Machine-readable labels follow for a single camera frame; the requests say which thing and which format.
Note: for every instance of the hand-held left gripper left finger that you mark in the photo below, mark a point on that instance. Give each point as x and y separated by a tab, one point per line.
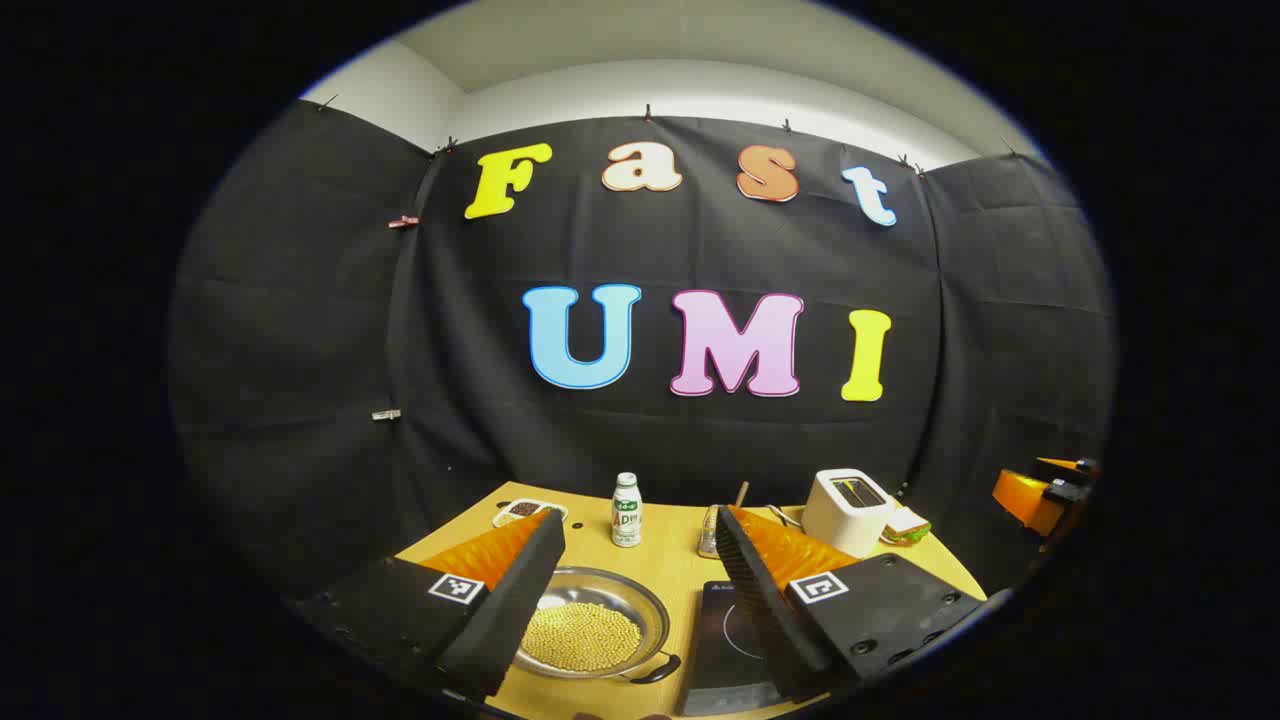
520	600

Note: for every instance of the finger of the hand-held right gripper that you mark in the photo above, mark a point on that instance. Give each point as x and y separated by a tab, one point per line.
1025	495

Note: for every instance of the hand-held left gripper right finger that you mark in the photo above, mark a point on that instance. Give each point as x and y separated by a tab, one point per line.
760	600

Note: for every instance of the black induction cooktop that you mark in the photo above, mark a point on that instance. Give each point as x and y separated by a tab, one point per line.
720	650

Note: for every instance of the pile of yellow soybeans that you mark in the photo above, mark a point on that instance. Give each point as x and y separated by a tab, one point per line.
582	637

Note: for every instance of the white divided dish of grains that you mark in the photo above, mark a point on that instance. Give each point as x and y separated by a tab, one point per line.
520	510

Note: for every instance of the white toaster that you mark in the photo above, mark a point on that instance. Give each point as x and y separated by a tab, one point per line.
845	515

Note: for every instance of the sandwich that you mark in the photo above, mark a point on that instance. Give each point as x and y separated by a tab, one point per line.
908	525

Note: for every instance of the white bottle with green label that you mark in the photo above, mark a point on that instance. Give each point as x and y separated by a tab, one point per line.
626	515

